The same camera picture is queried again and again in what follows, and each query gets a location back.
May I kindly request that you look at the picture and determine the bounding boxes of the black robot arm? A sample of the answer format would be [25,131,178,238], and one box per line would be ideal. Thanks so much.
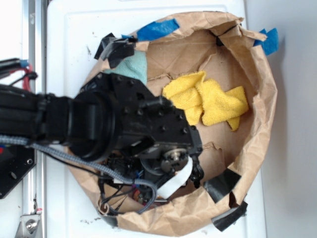
[0,73,204,198]

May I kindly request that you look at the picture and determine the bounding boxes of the red and black wires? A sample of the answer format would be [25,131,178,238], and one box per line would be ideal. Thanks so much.
[0,58,38,92]

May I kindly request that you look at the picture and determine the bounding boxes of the teal microfiber cloth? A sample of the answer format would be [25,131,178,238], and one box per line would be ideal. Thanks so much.
[104,51,147,85]

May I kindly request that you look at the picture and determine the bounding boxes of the grey braided cable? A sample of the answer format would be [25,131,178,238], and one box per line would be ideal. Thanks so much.
[0,135,159,215]

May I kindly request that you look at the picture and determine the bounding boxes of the blue tape right strip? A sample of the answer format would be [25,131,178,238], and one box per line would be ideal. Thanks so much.
[254,28,279,56]

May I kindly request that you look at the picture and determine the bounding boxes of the blue tape strip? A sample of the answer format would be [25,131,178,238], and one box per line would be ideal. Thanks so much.
[254,28,279,56]
[121,18,180,41]

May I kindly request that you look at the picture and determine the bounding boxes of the black tape lower right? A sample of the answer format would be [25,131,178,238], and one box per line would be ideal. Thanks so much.
[204,169,242,203]

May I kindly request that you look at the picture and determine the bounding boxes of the metal corner bracket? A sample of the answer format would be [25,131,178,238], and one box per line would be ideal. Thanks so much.
[15,214,41,238]

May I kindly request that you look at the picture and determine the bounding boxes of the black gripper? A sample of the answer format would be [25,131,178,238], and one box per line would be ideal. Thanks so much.
[108,73,204,198]

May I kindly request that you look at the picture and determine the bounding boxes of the black tape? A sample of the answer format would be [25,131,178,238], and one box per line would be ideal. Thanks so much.
[101,216,118,227]
[94,33,138,69]
[204,169,242,203]
[211,201,248,232]

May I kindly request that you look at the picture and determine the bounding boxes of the white flat ribbon cable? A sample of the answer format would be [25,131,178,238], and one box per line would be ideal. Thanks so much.
[157,156,194,199]

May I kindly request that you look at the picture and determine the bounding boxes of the yellow microfiber cloth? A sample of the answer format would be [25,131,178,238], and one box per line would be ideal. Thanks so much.
[162,71,249,131]

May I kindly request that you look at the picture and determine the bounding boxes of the blue tape top strip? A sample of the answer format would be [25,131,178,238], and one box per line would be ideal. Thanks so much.
[121,18,180,41]

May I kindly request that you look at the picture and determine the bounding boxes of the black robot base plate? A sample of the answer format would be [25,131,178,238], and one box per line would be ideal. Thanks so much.
[0,144,37,199]

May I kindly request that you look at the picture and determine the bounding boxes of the black tape top left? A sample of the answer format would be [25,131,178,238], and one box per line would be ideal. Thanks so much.
[94,33,138,69]

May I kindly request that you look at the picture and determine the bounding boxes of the black tape bottom right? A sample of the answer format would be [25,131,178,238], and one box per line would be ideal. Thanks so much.
[211,201,248,232]

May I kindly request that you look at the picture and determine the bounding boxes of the black tape lower left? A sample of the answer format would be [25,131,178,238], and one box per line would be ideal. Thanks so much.
[101,216,118,227]

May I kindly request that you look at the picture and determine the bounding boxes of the aluminium frame rail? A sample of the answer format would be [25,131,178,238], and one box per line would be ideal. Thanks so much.
[22,0,48,238]

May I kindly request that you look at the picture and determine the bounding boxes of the brown paper bag bin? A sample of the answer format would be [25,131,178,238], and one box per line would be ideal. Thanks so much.
[71,11,277,237]

